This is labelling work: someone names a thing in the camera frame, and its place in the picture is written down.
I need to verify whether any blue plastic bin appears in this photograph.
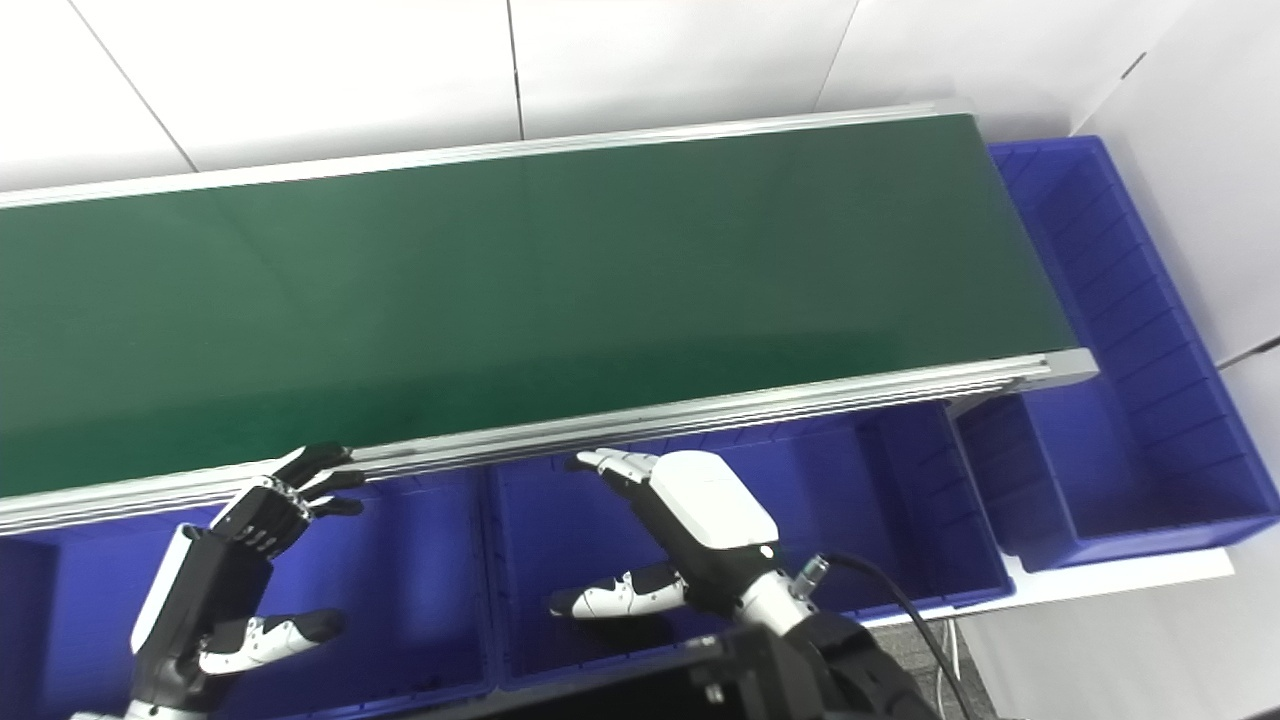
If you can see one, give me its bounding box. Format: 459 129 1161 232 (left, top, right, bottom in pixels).
955 134 1280 573
485 400 1016 693
0 470 496 720

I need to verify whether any green conveyor belt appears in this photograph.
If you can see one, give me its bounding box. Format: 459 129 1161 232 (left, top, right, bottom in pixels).
0 112 1080 500
0 97 1101 537

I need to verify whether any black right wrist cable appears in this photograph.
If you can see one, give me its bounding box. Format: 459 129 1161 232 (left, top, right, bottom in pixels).
795 552 978 720

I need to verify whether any white bin table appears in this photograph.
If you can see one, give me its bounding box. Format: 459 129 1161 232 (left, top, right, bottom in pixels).
858 545 1237 631

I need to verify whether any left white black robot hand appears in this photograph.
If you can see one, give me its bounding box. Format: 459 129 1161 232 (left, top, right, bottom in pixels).
128 443 367 714

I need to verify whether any black wall cable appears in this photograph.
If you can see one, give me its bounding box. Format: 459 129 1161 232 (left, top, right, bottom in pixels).
1214 335 1280 373

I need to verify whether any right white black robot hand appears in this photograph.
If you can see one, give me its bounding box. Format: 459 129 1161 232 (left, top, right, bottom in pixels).
547 447 782 621

